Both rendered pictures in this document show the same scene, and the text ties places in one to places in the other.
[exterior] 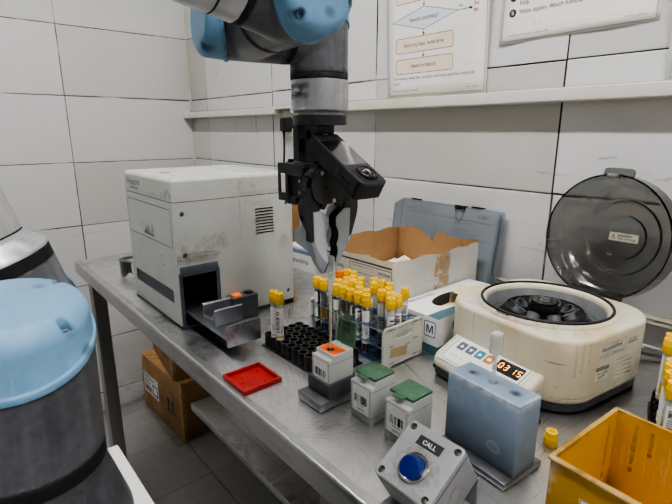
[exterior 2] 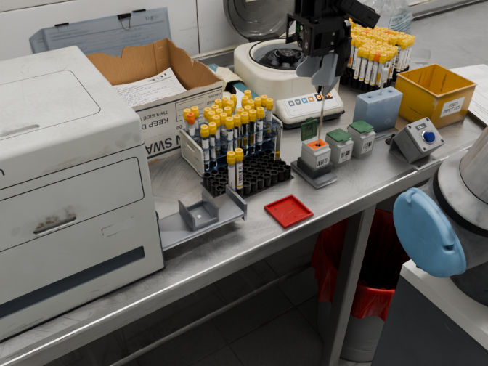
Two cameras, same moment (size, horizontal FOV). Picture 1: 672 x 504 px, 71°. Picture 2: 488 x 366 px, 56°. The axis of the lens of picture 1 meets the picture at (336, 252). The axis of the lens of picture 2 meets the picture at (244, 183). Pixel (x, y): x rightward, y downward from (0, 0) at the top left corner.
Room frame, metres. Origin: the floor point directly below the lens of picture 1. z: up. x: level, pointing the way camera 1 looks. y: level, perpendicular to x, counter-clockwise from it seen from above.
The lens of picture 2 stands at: (0.68, 0.80, 1.48)
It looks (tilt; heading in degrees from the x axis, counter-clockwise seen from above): 39 degrees down; 278
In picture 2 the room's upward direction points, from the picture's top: straight up
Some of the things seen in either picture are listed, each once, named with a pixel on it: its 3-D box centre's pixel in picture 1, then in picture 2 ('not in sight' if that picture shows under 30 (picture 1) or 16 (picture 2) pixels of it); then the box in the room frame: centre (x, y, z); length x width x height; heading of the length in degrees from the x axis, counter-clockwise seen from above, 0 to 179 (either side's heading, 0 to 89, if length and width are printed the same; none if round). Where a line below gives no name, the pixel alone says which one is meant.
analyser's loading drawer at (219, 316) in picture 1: (217, 313); (187, 219); (0.86, 0.23, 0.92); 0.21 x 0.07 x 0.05; 40
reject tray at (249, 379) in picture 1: (252, 377); (288, 210); (0.68, 0.13, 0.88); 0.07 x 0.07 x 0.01; 40
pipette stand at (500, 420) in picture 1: (489, 420); (375, 113); (0.50, -0.18, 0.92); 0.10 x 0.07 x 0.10; 35
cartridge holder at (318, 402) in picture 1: (332, 384); (314, 167); (0.64, 0.00, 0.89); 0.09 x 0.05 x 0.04; 130
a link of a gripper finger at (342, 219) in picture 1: (329, 235); (309, 69); (0.67, 0.01, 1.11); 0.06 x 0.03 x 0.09; 40
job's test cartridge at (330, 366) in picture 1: (332, 367); (315, 156); (0.64, 0.00, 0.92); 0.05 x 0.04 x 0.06; 130
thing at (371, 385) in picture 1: (372, 392); (338, 148); (0.59, -0.05, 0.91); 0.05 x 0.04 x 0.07; 130
